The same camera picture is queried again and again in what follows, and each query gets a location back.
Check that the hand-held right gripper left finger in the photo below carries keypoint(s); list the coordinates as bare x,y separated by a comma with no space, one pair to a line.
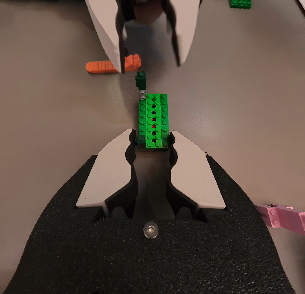
107,174

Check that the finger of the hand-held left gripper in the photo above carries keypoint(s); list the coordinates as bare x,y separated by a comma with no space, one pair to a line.
102,17
185,17

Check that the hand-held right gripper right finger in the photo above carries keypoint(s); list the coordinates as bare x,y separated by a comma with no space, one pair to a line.
197,177

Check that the dark green lego brick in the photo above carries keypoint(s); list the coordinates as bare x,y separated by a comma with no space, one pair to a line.
141,80

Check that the green lego assembly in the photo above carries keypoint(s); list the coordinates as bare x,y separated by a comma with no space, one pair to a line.
153,122

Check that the pink lego assembly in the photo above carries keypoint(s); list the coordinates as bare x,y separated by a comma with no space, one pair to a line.
284,218

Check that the person's left hand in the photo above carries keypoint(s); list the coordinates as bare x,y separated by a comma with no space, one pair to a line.
149,12

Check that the orange brick separator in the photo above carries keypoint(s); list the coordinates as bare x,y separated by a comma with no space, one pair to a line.
100,67

